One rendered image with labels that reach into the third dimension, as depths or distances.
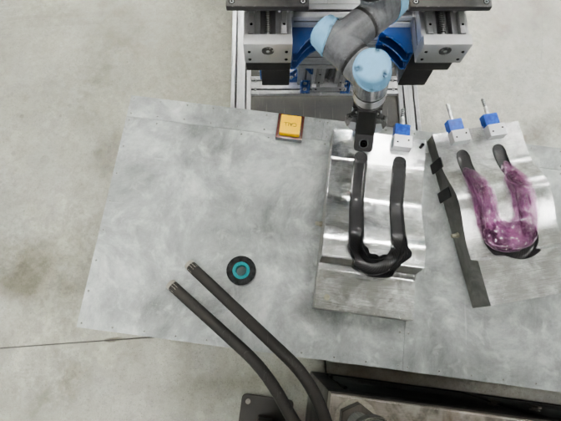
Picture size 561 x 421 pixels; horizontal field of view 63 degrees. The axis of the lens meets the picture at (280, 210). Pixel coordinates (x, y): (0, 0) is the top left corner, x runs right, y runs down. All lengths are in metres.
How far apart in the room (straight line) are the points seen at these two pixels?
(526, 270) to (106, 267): 1.12
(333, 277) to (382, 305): 0.15
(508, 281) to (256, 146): 0.78
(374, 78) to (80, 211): 1.70
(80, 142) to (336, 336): 1.65
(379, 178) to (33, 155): 1.75
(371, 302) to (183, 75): 1.64
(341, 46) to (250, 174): 0.52
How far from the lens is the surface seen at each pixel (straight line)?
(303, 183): 1.34
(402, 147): 1.30
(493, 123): 1.48
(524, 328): 1.44
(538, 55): 2.85
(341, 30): 1.00
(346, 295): 1.22
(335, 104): 2.12
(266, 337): 1.17
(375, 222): 1.22
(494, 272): 1.30
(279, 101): 2.11
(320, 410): 1.15
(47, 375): 2.29
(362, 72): 0.93
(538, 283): 1.34
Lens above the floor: 2.07
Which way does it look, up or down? 75 degrees down
